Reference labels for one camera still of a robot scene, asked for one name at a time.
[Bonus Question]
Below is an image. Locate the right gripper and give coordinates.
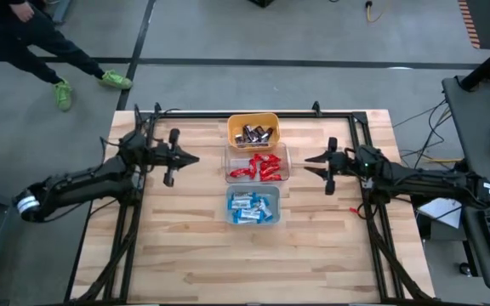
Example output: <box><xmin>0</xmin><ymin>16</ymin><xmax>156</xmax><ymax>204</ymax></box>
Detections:
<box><xmin>304</xmin><ymin>135</ymin><xmax>357</xmax><ymax>197</ymax></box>

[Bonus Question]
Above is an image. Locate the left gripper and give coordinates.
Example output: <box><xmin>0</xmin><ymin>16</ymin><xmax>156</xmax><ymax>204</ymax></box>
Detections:
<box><xmin>154</xmin><ymin>127</ymin><xmax>201</xmax><ymax>189</ymax></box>

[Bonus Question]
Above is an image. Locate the clear plastic basket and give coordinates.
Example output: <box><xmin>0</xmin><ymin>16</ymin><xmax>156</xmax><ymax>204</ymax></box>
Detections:
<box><xmin>223</xmin><ymin>142</ymin><xmax>292</xmax><ymax>184</ymax></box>

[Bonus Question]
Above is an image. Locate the grey plastic basket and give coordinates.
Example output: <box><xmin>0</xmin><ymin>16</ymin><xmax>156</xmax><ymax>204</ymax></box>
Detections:
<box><xmin>225</xmin><ymin>184</ymin><xmax>282</xmax><ymax>225</ymax></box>

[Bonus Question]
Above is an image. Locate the yellow plastic basket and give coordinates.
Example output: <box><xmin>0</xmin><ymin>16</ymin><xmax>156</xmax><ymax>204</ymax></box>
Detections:
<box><xmin>226</xmin><ymin>111</ymin><xmax>281</xmax><ymax>153</ymax></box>

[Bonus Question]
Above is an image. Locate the green shoe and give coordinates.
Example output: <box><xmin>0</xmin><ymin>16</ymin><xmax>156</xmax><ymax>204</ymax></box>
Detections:
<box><xmin>52</xmin><ymin>77</ymin><xmax>74</xmax><ymax>113</ymax></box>
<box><xmin>97</xmin><ymin>69</ymin><xmax>134</xmax><ymax>91</ymax></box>

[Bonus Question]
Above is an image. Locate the white paper sheet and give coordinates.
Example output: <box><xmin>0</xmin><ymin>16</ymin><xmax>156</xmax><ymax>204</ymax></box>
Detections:
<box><xmin>416</xmin><ymin>197</ymin><xmax>464</xmax><ymax>230</ymax></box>

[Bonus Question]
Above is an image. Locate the grey desk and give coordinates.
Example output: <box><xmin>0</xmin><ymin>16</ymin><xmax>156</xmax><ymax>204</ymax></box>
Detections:
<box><xmin>442</xmin><ymin>75</ymin><xmax>490</xmax><ymax>188</ymax></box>
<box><xmin>456</xmin><ymin>182</ymin><xmax>490</xmax><ymax>292</ymax></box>

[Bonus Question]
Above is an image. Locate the person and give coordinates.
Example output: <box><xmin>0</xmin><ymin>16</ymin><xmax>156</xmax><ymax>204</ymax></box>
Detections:
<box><xmin>0</xmin><ymin>0</ymin><xmax>134</xmax><ymax>112</ymax></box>

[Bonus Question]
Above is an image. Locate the black pole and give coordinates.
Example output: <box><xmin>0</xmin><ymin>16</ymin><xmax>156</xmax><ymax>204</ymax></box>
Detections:
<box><xmin>459</xmin><ymin>36</ymin><xmax>490</xmax><ymax>93</ymax></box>

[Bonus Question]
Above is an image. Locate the person's hand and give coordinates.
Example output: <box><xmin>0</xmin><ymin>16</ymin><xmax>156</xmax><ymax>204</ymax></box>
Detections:
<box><xmin>11</xmin><ymin>1</ymin><xmax>36</xmax><ymax>23</ymax></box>

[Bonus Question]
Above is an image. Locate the yellow cable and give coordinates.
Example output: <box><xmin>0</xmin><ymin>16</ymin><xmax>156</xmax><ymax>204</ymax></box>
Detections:
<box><xmin>364</xmin><ymin>0</ymin><xmax>385</xmax><ymax>23</ymax></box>

